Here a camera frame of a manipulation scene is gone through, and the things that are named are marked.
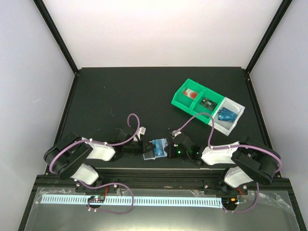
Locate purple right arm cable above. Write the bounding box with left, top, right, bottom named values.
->
left=173, top=113, right=282, bottom=174

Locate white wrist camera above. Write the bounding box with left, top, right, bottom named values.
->
left=171, top=129, right=181, bottom=138
left=133, top=127, right=146, bottom=141

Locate controller board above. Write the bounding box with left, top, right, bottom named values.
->
left=87, top=195, right=105, bottom=204
left=221, top=197, right=247, bottom=206

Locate right controller board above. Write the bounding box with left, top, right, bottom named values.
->
left=221, top=197, right=247, bottom=206

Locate blue credit card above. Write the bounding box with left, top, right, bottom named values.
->
left=218, top=107, right=236, bottom=115

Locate white slotted cable duct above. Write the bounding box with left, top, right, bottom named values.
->
left=40, top=194, right=223, bottom=208

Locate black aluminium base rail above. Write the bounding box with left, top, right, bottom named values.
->
left=93, top=167, right=292, bottom=193

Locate dark card in bin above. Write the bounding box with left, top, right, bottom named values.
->
left=200, top=97, right=217, bottom=111

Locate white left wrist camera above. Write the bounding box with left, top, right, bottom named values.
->
left=133, top=127, right=146, bottom=141

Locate red card in bin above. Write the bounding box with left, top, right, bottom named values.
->
left=183, top=89, right=198, bottom=100

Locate green plastic bin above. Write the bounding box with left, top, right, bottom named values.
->
left=171, top=79, right=206, bottom=113
left=190, top=88, right=225, bottom=124

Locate white plastic bin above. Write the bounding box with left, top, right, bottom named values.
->
left=209, top=97, right=245, bottom=136

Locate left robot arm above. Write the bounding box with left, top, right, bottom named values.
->
left=43, top=126, right=155, bottom=192

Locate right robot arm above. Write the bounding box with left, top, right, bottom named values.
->
left=164, top=132, right=282, bottom=195

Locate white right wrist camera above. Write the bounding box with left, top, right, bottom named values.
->
left=171, top=129, right=181, bottom=138

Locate black corner frame post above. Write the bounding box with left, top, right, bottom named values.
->
left=245, top=0, right=292, bottom=74
left=33, top=0, right=78, bottom=74

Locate black corner frame post left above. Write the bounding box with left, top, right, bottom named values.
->
left=33, top=0, right=78, bottom=74

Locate blue card in white bin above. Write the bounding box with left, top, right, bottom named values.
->
left=218, top=113, right=237, bottom=122

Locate left controller board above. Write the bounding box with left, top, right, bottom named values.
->
left=87, top=195, right=105, bottom=204

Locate black corner frame post right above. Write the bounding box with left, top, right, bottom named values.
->
left=245, top=0, right=292, bottom=74

